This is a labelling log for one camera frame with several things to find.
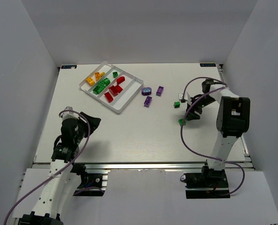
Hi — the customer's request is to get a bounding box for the green square lego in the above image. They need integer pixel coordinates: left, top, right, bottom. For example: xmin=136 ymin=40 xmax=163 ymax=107
xmin=112 ymin=72 xmax=118 ymax=78
xmin=93 ymin=86 xmax=102 ymax=95

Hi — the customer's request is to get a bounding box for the yellow 2x4 lego brick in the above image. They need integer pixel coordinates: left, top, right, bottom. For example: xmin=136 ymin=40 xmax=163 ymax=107
xmin=95 ymin=72 xmax=101 ymax=81

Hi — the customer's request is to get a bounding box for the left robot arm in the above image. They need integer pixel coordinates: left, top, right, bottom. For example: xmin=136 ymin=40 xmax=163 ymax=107
xmin=18 ymin=107 xmax=101 ymax=225

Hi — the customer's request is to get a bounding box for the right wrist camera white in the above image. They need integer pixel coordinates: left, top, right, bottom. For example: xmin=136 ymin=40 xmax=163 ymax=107
xmin=178 ymin=92 xmax=191 ymax=104

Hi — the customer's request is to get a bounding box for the large yellow rounded lego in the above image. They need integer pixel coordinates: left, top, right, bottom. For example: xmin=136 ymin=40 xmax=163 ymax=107
xmin=86 ymin=77 xmax=95 ymax=86

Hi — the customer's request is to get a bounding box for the red tall lego in tray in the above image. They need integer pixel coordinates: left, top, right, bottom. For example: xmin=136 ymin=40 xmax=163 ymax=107
xmin=113 ymin=85 xmax=123 ymax=96

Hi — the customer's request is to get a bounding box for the red small lego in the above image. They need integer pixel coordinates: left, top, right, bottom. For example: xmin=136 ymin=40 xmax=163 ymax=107
xmin=109 ymin=85 xmax=118 ymax=96

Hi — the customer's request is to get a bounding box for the red sloped lego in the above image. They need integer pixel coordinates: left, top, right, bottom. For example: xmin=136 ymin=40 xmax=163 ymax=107
xmin=117 ymin=76 xmax=125 ymax=85

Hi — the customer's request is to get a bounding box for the green lego brick right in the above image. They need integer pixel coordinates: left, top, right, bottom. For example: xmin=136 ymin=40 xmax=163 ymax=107
xmin=178 ymin=119 xmax=186 ymax=126

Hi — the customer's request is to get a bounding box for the small green lego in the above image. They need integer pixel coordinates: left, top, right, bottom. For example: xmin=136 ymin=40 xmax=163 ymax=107
xmin=174 ymin=101 xmax=180 ymax=108

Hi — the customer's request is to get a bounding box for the purple lego brick right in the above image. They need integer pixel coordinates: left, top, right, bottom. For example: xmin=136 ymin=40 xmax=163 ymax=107
xmin=156 ymin=86 xmax=164 ymax=97

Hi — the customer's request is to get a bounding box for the purple round flower lego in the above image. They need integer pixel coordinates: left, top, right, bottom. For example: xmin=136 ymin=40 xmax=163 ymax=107
xmin=141 ymin=87 xmax=152 ymax=96

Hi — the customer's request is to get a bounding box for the green 2x4 lego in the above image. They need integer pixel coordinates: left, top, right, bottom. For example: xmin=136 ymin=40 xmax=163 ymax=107
xmin=97 ymin=83 xmax=106 ymax=90

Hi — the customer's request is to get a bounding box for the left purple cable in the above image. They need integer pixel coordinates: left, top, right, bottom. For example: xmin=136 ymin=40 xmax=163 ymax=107
xmin=2 ymin=110 xmax=106 ymax=225

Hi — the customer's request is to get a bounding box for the green bush lego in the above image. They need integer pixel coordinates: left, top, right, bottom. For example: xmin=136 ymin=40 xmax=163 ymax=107
xmin=101 ymin=78 xmax=111 ymax=87

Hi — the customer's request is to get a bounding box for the left blue table label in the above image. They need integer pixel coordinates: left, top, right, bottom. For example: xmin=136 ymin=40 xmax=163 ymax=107
xmin=61 ymin=65 xmax=77 ymax=69

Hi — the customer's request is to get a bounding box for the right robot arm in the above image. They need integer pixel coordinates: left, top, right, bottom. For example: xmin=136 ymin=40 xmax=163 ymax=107
xmin=179 ymin=77 xmax=250 ymax=188

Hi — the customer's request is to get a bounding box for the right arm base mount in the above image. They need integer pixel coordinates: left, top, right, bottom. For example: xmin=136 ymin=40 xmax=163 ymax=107
xmin=180 ymin=165 xmax=230 ymax=199

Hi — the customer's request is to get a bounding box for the purple lego brick left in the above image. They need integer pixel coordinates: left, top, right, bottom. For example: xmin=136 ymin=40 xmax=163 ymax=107
xmin=144 ymin=96 xmax=152 ymax=107

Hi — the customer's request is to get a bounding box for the right blue table label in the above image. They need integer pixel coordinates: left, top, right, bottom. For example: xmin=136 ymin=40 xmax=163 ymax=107
xmin=200 ymin=63 xmax=216 ymax=67

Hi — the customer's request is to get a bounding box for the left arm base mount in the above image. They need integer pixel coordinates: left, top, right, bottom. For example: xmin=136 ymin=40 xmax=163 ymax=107
xmin=71 ymin=164 xmax=107 ymax=197

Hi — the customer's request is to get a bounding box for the purple lego brick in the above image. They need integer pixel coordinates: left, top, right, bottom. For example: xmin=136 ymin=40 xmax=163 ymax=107
xmin=144 ymin=96 xmax=152 ymax=107
xmin=156 ymin=86 xmax=164 ymax=97

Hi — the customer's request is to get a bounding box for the white divided sorting tray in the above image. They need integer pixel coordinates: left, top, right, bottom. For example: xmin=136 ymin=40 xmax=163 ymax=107
xmin=79 ymin=61 xmax=144 ymax=114

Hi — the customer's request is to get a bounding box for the blue table label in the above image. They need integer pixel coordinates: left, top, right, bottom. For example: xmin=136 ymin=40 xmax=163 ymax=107
xmin=61 ymin=65 xmax=77 ymax=69
xmin=200 ymin=63 xmax=216 ymax=67

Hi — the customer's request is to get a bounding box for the green square lego in tray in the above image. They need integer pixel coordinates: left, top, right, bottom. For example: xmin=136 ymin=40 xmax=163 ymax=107
xmin=93 ymin=86 xmax=102 ymax=95

